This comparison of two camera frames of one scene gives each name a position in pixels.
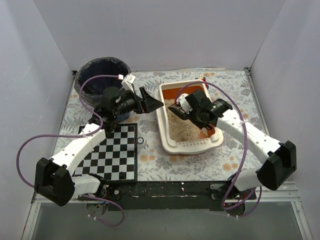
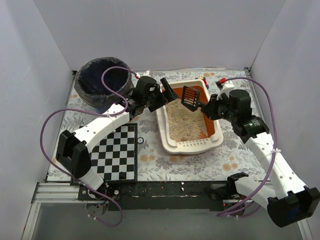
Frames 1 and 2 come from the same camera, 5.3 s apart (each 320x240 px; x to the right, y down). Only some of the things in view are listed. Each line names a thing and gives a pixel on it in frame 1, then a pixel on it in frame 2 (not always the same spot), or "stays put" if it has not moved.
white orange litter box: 179,135 stays put
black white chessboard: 115,158 stays put
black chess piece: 122,175 stays put
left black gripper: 140,104 → 161,97
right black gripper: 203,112 → 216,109
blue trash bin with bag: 93,88 stays put
